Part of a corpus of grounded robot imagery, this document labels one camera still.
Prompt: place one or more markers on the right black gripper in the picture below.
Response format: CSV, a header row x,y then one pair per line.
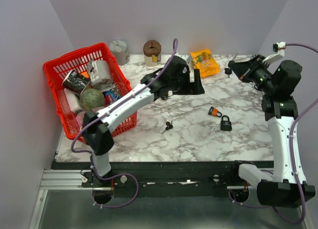
x,y
244,70

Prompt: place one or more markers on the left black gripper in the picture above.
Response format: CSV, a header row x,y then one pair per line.
x,y
191,88

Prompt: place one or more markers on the black head key pair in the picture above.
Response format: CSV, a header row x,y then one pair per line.
x,y
228,71

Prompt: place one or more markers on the black key bunch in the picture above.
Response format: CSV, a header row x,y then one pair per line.
x,y
168,125

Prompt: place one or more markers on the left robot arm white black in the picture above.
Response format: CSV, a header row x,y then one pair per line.
x,y
98,126

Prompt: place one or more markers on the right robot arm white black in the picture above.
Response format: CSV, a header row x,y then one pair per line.
x,y
287,186

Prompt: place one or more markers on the orange padlock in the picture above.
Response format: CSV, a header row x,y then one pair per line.
x,y
214,112

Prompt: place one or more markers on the orange snack bag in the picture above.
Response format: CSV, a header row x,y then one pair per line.
x,y
204,62

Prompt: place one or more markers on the black padlock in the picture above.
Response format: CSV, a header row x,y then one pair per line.
x,y
225,124

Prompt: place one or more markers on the brown lidded white jar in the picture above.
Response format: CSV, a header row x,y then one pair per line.
x,y
152,53

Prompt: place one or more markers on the blue snack packet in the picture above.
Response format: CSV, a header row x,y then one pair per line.
x,y
111,96

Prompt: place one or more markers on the grey marbled cylinder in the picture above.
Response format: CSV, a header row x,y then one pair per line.
x,y
119,49

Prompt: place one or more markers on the grey white carton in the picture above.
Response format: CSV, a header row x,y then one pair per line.
x,y
99,73

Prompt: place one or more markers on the green melon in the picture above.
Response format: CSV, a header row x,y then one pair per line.
x,y
91,98

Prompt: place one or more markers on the pink bottle in basket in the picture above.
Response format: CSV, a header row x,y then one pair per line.
x,y
80,117

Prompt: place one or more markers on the black patterned cup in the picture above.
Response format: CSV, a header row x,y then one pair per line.
x,y
76,82

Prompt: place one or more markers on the red plastic basket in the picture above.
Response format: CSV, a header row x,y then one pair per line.
x,y
57,69

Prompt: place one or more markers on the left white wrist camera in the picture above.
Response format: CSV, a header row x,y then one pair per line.
x,y
187,58

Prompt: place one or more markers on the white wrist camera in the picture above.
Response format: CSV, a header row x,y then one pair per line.
x,y
187,58
279,53

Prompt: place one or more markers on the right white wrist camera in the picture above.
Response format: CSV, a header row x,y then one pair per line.
x,y
279,53

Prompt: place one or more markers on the black mounting rail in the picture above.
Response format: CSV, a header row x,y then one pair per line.
x,y
167,179

